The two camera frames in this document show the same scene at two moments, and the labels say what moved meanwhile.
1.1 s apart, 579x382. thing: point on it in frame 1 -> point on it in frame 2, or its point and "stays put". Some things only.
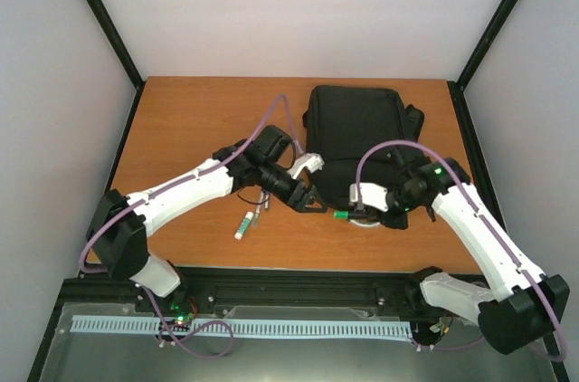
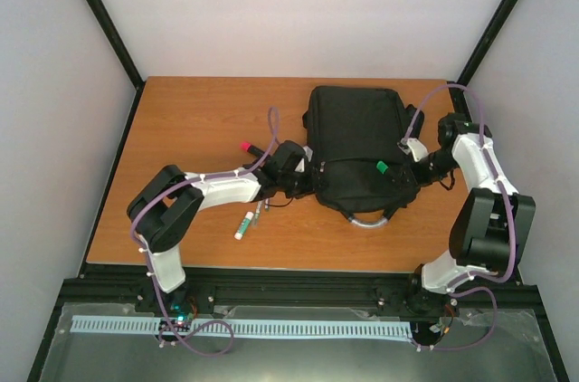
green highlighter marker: [346, 214] -> [382, 167]
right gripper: [401, 222] -> [405, 174]
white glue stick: [247, 220] stays put
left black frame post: [108, 24] stays put
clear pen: [256, 216] stays put
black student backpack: [342, 123] stays put
